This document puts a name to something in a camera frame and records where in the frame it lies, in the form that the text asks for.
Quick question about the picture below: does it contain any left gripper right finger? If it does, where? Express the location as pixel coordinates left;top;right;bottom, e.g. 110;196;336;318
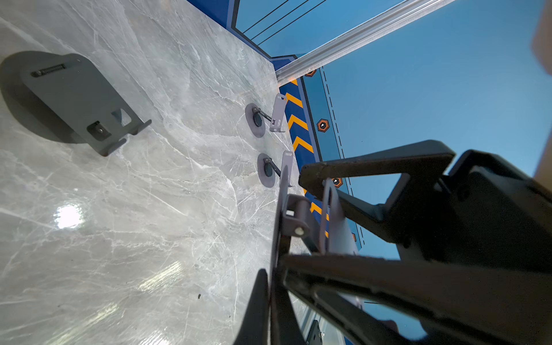
280;254;551;344

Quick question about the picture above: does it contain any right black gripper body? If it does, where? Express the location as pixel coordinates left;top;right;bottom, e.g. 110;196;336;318
397;149;551;272

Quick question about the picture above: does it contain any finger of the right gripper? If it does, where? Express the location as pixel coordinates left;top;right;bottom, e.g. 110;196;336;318
299;140;456;242

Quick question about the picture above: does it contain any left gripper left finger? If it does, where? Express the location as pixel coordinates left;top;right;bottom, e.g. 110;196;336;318
234;234;306;344

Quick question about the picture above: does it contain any purple-grey phone stand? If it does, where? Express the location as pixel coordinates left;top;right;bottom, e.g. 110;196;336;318
270;165;359;274
244;93;288;138
257;151;294;188

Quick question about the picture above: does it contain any dark grey round phone stand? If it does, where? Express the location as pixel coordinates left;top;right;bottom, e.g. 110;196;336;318
1;51;152;157

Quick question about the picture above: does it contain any right aluminium corner post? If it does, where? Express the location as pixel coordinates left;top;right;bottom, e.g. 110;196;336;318
275;0;454;86

